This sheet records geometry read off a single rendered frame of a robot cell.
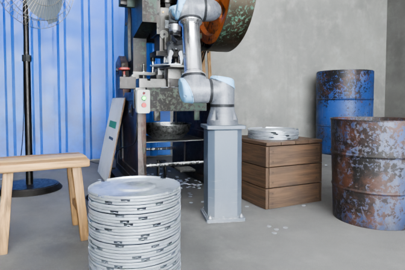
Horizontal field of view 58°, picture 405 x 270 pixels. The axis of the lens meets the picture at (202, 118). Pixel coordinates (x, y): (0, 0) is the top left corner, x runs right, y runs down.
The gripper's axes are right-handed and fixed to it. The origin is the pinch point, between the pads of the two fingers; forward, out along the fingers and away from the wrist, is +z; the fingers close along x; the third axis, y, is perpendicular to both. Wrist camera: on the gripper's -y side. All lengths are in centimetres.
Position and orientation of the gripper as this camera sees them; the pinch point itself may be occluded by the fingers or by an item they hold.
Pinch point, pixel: (175, 63)
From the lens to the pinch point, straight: 231.1
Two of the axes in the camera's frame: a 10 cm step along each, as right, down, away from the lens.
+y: -3.8, -0.4, 9.3
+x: -9.3, 0.0, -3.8
